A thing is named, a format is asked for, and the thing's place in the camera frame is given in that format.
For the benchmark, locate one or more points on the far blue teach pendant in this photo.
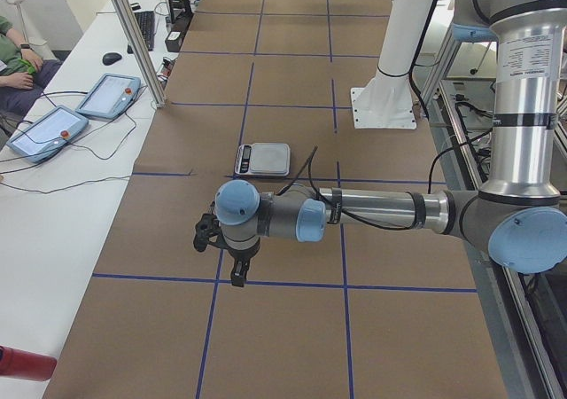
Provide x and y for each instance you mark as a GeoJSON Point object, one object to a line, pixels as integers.
{"type": "Point", "coordinates": [110, 96]}

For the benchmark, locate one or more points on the silver electronic kitchen scale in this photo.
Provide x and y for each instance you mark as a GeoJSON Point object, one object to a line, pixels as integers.
{"type": "Point", "coordinates": [263, 159]}

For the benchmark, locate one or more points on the black computer mouse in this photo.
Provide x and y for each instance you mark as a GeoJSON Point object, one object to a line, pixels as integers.
{"type": "Point", "coordinates": [111, 58]}

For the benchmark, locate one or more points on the black keyboard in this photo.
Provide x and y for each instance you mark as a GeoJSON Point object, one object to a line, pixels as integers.
{"type": "Point", "coordinates": [146, 22]}

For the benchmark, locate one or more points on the blue teach pendant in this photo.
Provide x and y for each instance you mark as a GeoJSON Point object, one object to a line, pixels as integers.
{"type": "Point", "coordinates": [48, 135]}
{"type": "Point", "coordinates": [110, 96]}

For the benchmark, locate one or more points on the black box with label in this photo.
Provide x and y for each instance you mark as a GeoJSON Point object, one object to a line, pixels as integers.
{"type": "Point", "coordinates": [174, 41]}

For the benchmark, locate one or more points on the seated person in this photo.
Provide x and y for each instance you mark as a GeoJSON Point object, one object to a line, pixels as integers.
{"type": "Point", "coordinates": [24, 73]}

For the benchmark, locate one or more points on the aluminium frame post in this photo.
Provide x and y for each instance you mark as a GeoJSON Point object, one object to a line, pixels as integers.
{"type": "Point", "coordinates": [139, 48]}

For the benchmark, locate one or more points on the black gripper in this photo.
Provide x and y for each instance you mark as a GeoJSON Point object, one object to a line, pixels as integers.
{"type": "Point", "coordinates": [240, 254]}

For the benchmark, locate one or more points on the red bottle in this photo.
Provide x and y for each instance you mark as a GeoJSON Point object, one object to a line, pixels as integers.
{"type": "Point", "coordinates": [21, 364]}

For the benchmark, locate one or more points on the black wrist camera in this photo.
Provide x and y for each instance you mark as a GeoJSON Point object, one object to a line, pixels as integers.
{"type": "Point", "coordinates": [208, 233]}

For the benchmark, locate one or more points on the near blue teach pendant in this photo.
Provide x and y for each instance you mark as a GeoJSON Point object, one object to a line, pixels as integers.
{"type": "Point", "coordinates": [48, 135]}

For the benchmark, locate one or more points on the white pedestal column with base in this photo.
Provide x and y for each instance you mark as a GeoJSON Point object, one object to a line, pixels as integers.
{"type": "Point", "coordinates": [386, 101]}

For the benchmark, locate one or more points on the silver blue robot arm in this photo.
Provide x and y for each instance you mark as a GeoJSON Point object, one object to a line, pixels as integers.
{"type": "Point", "coordinates": [513, 217]}

